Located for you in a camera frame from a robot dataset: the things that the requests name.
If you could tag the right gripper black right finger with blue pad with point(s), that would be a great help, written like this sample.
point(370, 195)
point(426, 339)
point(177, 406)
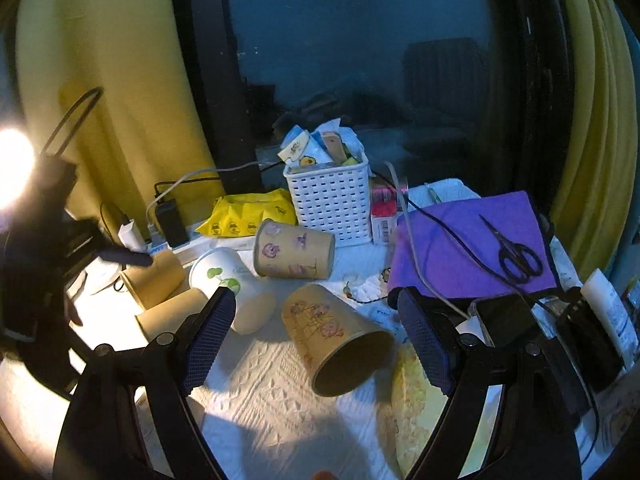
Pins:
point(533, 437)

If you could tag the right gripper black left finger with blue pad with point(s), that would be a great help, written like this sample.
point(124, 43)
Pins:
point(101, 436)

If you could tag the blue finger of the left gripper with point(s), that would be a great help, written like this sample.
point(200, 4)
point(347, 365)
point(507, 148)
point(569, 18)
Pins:
point(126, 257)

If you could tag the white paper cup green print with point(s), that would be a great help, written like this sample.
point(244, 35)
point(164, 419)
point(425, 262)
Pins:
point(223, 267)

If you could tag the plain brown cup by charger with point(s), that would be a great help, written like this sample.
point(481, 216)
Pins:
point(152, 285)

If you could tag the plain brown paper cup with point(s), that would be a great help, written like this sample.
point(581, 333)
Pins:
point(170, 314)

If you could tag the brown cup pink stickers far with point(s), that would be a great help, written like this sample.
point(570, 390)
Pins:
point(285, 251)

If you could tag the brown cup pink drawings near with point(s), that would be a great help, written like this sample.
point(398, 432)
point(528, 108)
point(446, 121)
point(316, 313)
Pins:
point(339, 347)

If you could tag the white charger plug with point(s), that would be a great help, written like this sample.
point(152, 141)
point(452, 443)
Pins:
point(130, 236)

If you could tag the black power adapter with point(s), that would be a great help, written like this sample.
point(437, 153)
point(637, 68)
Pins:
point(170, 222)

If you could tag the white desk lamp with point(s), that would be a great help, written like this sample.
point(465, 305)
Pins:
point(17, 160)

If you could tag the yellow patterned paper pack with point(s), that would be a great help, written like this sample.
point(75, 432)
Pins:
point(416, 405)

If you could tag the yellow wet wipes pack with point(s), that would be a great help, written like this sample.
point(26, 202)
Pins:
point(240, 215)

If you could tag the white tube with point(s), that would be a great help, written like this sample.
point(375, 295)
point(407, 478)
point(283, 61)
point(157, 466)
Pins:
point(603, 299)

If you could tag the black scissors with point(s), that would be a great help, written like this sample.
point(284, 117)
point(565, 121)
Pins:
point(518, 261)

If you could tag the yellow curtain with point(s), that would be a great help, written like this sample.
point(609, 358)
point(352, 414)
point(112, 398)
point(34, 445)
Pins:
point(144, 129)

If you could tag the purple cloth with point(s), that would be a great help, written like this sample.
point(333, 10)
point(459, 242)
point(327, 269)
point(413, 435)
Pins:
point(451, 247)

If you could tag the white plastic lattice basket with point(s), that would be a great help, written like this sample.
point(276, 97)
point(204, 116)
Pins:
point(334, 199)

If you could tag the red white small box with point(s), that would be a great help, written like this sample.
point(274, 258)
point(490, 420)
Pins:
point(384, 212)

